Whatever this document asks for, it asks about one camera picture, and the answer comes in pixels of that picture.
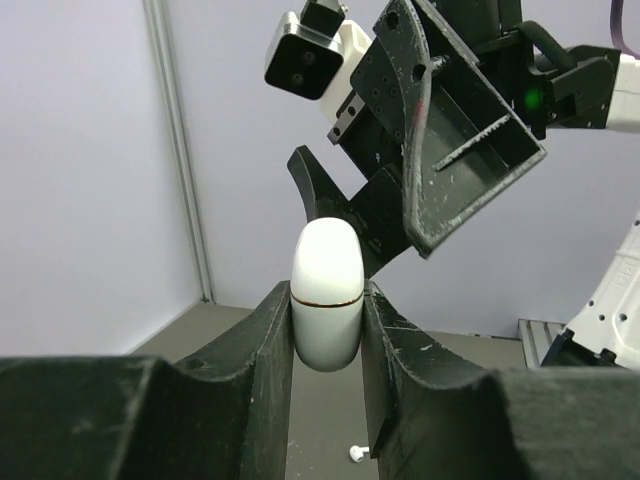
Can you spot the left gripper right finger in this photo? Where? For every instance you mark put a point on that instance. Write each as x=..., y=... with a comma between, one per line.
x=432, y=414

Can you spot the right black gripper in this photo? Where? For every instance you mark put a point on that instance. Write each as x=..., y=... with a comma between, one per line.
x=419, y=94

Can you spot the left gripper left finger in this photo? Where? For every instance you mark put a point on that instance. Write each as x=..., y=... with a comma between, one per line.
x=221, y=412

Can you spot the white earbud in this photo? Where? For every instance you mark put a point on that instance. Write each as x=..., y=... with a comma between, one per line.
x=358, y=453

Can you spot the white earbud charging case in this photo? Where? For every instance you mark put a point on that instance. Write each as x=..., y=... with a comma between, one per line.
x=326, y=294

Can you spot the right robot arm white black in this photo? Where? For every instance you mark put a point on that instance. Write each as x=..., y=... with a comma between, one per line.
x=547, y=85

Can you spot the aluminium frame rail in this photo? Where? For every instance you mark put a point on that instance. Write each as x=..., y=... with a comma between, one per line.
x=536, y=338

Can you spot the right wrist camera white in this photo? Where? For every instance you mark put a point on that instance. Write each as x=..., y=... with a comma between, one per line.
x=313, y=53

